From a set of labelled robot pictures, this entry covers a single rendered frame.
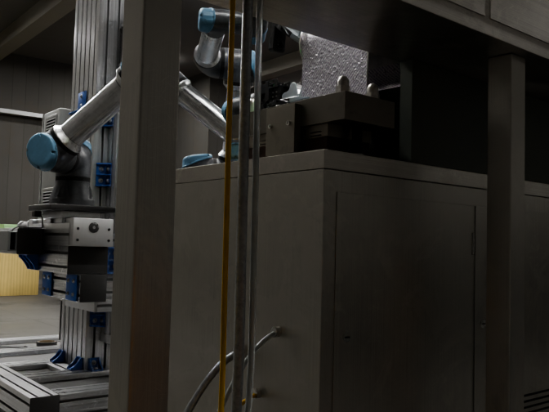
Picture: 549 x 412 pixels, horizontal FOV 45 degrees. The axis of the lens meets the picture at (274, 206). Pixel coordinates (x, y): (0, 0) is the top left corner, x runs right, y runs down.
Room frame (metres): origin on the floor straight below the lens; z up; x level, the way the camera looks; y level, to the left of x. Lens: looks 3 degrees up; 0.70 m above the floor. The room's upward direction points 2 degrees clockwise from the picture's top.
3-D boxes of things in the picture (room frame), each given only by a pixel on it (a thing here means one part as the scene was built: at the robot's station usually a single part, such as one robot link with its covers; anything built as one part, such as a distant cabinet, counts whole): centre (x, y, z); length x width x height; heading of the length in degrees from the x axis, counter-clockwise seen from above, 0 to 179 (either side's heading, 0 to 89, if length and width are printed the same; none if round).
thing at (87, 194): (2.26, 0.70, 0.87); 0.15 x 0.15 x 0.10
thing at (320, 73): (1.67, -0.14, 1.11); 0.23 x 0.01 x 0.18; 40
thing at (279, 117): (1.49, -0.01, 0.97); 0.10 x 0.03 x 0.11; 40
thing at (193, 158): (2.56, 0.30, 0.98); 0.13 x 0.12 x 0.14; 101
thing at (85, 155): (2.25, 0.70, 0.98); 0.13 x 0.12 x 0.14; 166
